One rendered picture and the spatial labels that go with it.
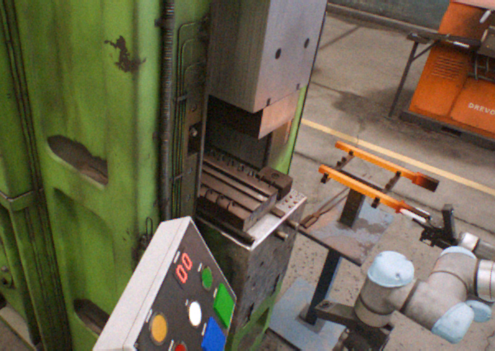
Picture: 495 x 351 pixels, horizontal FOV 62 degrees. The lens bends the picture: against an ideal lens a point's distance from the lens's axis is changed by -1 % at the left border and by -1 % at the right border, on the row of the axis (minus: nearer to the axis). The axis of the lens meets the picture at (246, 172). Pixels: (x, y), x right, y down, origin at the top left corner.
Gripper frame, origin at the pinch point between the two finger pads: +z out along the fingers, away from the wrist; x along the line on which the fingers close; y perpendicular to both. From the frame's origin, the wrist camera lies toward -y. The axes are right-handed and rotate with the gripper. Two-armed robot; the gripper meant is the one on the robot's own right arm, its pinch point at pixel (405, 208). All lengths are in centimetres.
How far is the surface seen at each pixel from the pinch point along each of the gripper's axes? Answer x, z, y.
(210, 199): -48, 51, -1
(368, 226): 15.6, 12.4, 26.4
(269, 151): -12, 52, -4
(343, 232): 3.3, 18.9, 26.4
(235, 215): -48, 40, -1
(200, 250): -79, 28, -16
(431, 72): 313, 64, 41
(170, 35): -71, 48, -59
